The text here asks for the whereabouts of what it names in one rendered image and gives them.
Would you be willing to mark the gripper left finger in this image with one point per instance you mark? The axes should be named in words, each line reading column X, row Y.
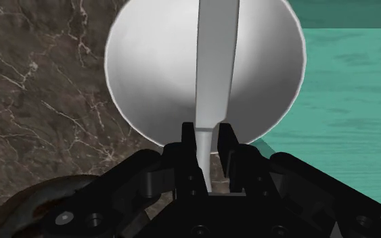
column 180, row 164

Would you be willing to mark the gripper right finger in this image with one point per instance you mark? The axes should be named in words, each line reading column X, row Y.
column 253, row 168

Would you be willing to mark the grey metal knife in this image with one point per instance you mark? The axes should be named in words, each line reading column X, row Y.
column 215, row 66

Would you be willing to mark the white bowl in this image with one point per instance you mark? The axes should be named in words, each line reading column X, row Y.
column 150, row 72

